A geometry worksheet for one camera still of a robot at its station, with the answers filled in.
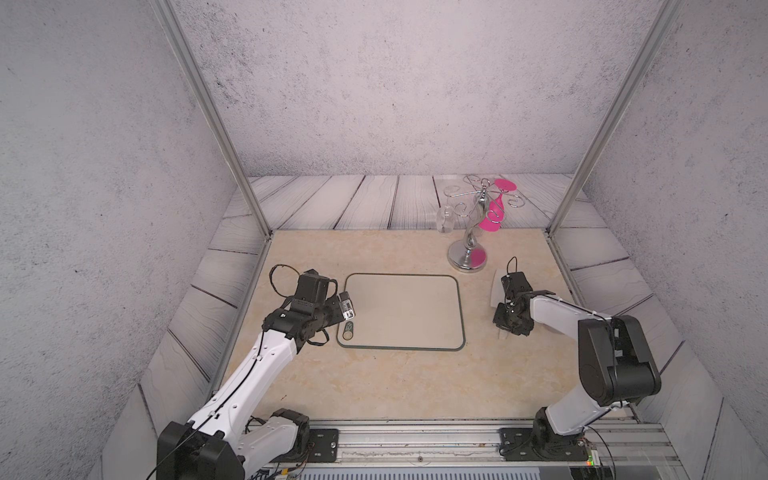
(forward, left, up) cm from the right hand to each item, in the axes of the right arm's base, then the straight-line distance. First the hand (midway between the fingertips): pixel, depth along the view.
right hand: (505, 321), depth 94 cm
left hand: (-4, +48, +15) cm, 50 cm away
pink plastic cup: (+32, +1, +18) cm, 37 cm away
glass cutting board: (+4, +32, -1) cm, 32 cm away
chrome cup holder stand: (+27, +8, 0) cm, 28 cm away
